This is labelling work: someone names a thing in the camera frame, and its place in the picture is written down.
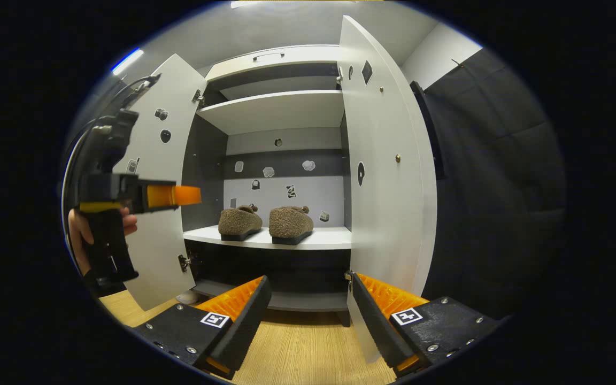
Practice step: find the wide ceiling light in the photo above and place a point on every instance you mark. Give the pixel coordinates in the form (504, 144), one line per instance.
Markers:
(246, 3)

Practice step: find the brown fuzzy shoe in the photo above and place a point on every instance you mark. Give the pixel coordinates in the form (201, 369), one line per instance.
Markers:
(239, 220)
(291, 222)

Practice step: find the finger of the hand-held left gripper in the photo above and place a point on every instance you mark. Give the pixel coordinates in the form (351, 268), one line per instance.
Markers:
(174, 195)

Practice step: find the white cabinet door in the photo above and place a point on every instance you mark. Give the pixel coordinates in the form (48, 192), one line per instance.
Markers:
(383, 214)
(158, 251)

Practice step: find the white shoe cabinet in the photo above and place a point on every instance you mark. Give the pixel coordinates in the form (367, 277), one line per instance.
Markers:
(281, 112)

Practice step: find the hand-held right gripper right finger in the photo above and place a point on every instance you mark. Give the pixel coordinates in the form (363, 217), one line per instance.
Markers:
(375, 326)

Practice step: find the black backdrop cloth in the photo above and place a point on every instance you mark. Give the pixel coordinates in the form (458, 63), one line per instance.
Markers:
(500, 187)

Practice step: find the small white object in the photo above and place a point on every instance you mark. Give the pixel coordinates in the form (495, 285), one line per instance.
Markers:
(187, 297)

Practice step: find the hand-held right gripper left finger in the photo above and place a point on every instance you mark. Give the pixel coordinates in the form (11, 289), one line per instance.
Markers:
(246, 326)

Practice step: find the narrow ceiling light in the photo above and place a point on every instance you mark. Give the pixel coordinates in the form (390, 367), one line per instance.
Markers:
(127, 61)

